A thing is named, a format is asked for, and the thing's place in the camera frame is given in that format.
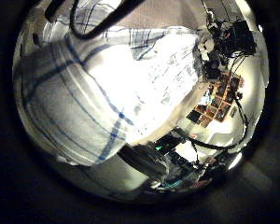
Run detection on long black floor cable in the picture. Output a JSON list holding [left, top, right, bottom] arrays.
[[172, 92, 250, 151]]

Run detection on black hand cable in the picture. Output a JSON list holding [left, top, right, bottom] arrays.
[[69, 0, 146, 41]]

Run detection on white blue plaid shirt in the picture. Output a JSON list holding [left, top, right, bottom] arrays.
[[12, 0, 206, 167]]

